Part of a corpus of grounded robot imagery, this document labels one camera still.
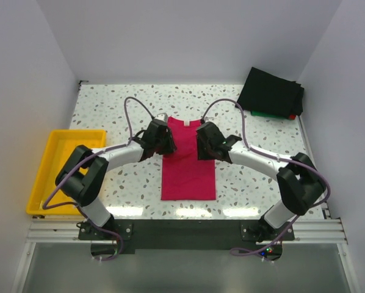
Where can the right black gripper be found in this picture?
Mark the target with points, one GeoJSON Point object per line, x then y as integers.
{"type": "Point", "coordinates": [201, 146]}

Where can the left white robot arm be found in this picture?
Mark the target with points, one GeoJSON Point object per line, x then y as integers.
{"type": "Point", "coordinates": [82, 176]}

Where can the yellow plastic tray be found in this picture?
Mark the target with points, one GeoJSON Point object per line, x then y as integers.
{"type": "Point", "coordinates": [60, 145]}

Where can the folded green t shirt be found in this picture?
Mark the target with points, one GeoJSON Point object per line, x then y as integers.
{"type": "Point", "coordinates": [263, 114]}

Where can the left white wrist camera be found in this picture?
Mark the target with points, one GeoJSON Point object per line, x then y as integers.
{"type": "Point", "coordinates": [162, 117]}

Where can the magenta t shirt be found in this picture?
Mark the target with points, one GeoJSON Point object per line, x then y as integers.
{"type": "Point", "coordinates": [184, 176]}

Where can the folded black t shirt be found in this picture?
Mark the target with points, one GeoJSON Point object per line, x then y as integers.
{"type": "Point", "coordinates": [267, 93]}

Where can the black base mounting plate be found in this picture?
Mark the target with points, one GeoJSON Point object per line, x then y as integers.
{"type": "Point", "coordinates": [239, 237]}

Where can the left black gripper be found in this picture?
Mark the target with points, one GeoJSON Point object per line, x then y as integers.
{"type": "Point", "coordinates": [169, 143]}

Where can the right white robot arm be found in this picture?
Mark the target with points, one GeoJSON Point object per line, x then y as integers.
{"type": "Point", "coordinates": [299, 183]}

